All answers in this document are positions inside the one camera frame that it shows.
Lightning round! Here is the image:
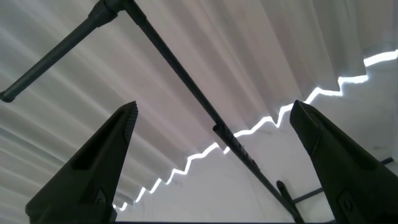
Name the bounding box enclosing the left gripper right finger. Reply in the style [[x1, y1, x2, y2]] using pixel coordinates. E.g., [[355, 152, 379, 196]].
[[289, 100, 398, 223]]

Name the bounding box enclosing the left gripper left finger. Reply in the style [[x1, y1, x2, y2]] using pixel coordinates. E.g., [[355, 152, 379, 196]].
[[24, 101, 139, 223]]

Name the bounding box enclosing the black clothes rack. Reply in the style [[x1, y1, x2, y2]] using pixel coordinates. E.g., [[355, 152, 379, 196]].
[[0, 0, 394, 223]]

